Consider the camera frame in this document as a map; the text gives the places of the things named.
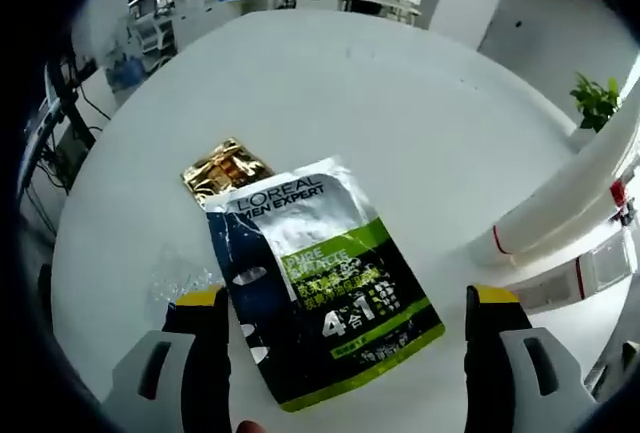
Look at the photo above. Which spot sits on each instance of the green black skincare sachet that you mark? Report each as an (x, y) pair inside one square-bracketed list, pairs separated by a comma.
[(325, 278)]

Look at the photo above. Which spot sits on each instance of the blue water jug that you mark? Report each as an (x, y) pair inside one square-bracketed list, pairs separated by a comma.
[(125, 70)]

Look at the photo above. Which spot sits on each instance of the clear plastic skincare packet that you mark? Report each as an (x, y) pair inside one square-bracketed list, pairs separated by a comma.
[(175, 283)]

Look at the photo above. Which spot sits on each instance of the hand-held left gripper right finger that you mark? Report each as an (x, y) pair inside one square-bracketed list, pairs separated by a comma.
[(485, 378)]

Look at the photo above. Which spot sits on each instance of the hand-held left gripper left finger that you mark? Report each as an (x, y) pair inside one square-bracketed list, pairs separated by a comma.
[(200, 378)]

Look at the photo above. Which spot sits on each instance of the black tripod stand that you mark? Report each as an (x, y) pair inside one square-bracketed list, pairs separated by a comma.
[(70, 103)]

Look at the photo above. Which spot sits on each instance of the white skincare tube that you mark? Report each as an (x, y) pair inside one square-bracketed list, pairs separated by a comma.
[(565, 188)]

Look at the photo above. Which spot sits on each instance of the potted green plant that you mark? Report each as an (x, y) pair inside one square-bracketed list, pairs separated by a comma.
[(597, 103)]

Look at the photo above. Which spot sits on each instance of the gold foil skincare sachet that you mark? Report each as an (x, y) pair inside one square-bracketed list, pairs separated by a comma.
[(225, 168)]

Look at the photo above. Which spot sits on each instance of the person's left hand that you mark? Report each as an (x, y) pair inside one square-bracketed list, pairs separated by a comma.
[(247, 428)]

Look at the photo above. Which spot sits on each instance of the long white counter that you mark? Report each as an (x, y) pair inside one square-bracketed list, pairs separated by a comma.
[(310, 5)]

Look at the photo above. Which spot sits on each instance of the small white skincare bottle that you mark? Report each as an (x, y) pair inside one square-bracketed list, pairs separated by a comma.
[(550, 288)]

